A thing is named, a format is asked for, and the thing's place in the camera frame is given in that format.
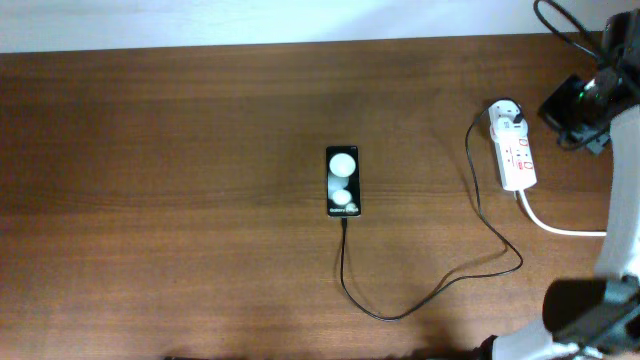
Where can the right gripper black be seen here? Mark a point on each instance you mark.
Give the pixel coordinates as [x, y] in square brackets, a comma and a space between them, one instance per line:
[549, 112]

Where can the black smartphone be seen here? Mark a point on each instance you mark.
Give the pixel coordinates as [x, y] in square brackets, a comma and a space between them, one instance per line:
[343, 182]

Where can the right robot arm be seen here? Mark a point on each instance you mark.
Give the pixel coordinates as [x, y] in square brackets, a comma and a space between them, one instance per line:
[591, 318]

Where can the white charger plug adapter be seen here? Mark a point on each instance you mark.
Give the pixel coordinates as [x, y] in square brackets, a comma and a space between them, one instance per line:
[507, 121]

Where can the white power strip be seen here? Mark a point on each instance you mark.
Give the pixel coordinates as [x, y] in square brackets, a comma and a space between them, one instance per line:
[516, 165]

